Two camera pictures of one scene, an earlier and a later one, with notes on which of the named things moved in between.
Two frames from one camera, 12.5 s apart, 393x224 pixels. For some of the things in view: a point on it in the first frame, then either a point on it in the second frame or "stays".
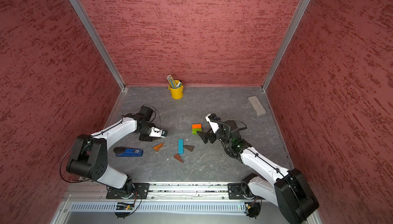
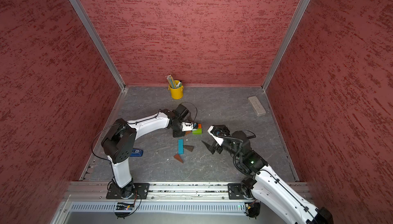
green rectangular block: x=194 y=131 stays
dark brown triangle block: x=190 y=148 stays
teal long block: x=180 y=146 stays
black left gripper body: x=144 y=132 → x=177 y=131
